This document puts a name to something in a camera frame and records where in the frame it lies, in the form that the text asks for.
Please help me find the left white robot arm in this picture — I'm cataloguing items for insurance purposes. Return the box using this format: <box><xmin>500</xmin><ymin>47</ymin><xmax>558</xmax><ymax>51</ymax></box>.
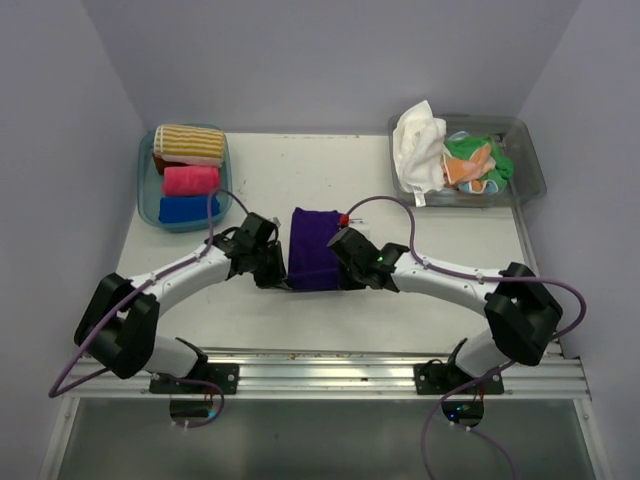
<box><xmin>74</xmin><ymin>212</ymin><xmax>286</xmax><ymax>393</ymax></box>

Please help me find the white towel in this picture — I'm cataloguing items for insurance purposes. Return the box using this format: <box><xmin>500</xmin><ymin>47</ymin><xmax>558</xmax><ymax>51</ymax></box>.
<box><xmin>392</xmin><ymin>100</ymin><xmax>447</xmax><ymax>207</ymax></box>

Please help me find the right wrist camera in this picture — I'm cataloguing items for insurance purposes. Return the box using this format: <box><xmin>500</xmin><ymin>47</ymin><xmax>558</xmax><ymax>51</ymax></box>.
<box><xmin>338</xmin><ymin>213</ymin><xmax>371</xmax><ymax>239</ymax></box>

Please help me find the purple towel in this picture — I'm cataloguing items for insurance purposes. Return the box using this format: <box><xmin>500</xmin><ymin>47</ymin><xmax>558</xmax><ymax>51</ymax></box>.
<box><xmin>288</xmin><ymin>207</ymin><xmax>341</xmax><ymax>292</ymax></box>

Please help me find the blue-green plastic bin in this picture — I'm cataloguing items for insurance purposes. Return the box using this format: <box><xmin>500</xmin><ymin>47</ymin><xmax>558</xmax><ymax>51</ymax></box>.
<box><xmin>137</xmin><ymin>130</ymin><xmax>233</xmax><ymax>233</ymax></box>

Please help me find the orange patterned towel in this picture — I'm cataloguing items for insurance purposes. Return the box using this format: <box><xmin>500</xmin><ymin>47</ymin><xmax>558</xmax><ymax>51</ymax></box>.
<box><xmin>441</xmin><ymin>144</ymin><xmax>495</xmax><ymax>194</ymax></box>

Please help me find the green towel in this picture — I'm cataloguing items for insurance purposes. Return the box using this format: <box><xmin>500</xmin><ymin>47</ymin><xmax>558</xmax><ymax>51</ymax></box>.
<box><xmin>441</xmin><ymin>132</ymin><xmax>514</xmax><ymax>195</ymax></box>

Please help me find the pink rolled towel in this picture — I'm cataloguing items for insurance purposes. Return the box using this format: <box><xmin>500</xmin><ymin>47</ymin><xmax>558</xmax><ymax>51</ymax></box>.
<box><xmin>162</xmin><ymin>166</ymin><xmax>220</xmax><ymax>197</ymax></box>

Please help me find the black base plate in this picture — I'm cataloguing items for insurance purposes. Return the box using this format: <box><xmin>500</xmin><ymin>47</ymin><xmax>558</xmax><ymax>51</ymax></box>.
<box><xmin>413</xmin><ymin>360</ymin><xmax>505</xmax><ymax>395</ymax></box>
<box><xmin>149</xmin><ymin>362</ymin><xmax>240</xmax><ymax>395</ymax></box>

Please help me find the yellow striped rolled towel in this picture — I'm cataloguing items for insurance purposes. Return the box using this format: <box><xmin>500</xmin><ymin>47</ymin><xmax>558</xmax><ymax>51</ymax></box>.
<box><xmin>152</xmin><ymin>124</ymin><xmax>226</xmax><ymax>166</ymax></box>

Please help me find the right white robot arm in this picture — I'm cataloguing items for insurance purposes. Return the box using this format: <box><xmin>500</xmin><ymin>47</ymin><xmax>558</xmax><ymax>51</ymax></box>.
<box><xmin>328</xmin><ymin>227</ymin><xmax>563</xmax><ymax>393</ymax></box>

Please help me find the clear grey plastic bin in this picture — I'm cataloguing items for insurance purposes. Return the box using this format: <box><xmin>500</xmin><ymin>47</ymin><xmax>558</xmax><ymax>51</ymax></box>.
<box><xmin>388</xmin><ymin>113</ymin><xmax>548</xmax><ymax>208</ymax></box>

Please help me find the blue rolled towel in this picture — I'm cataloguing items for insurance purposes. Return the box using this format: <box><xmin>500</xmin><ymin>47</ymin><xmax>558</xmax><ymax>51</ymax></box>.
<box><xmin>158</xmin><ymin>195</ymin><xmax>220</xmax><ymax>224</ymax></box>

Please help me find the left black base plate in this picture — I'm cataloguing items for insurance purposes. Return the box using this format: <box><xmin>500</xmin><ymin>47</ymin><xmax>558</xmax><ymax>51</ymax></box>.
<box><xmin>149</xmin><ymin>362</ymin><xmax>240</xmax><ymax>395</ymax></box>

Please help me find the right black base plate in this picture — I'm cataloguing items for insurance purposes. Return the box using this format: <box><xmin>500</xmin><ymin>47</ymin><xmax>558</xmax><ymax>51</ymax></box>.
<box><xmin>413</xmin><ymin>360</ymin><xmax>505</xmax><ymax>395</ymax></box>

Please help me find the aluminium mounting rail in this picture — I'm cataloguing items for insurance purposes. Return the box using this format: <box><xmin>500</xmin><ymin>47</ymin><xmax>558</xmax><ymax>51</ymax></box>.
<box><xmin>64</xmin><ymin>344</ymin><xmax>591</xmax><ymax>401</ymax></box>

